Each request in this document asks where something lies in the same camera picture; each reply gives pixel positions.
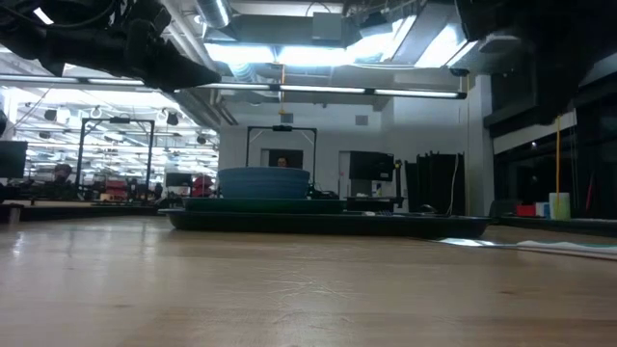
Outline red chair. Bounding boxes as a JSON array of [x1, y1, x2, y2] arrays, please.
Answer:
[[191, 173, 215, 199]]

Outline silver ceiling duct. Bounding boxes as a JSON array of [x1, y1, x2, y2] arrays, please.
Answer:
[[195, 0, 232, 30]]

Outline black table frame rail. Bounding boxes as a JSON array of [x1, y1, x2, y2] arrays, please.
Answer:
[[0, 201, 617, 238]]

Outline black folding panels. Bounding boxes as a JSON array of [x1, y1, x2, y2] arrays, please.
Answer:
[[404, 151, 467, 217]]

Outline green ridged plate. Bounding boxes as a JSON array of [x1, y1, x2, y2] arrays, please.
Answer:
[[182, 197, 347, 215]]

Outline dark green tray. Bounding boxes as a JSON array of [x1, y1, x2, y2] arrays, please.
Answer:
[[158, 207, 493, 240]]

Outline pale green cup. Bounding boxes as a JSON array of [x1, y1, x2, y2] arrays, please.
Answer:
[[549, 192, 572, 221]]

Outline white and teal knife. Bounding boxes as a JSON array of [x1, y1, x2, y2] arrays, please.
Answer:
[[436, 235, 617, 262]]

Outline black monitor stand post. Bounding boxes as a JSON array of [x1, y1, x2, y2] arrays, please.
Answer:
[[393, 159, 404, 199]]

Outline black background desk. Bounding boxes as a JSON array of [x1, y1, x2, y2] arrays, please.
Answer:
[[345, 196, 405, 213]]

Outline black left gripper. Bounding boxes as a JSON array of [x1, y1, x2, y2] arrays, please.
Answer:
[[28, 0, 223, 93]]

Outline black computer monitor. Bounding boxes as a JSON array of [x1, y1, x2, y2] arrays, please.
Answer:
[[349, 150, 395, 183], [0, 140, 29, 179]]

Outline light blue bowl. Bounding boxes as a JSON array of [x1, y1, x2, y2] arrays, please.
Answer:
[[217, 166, 311, 200]]

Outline long ceiling light bar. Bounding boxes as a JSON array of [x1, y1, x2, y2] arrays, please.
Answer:
[[0, 74, 468, 100]]

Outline small black monitor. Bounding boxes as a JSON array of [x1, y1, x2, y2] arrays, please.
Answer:
[[165, 172, 193, 188]]

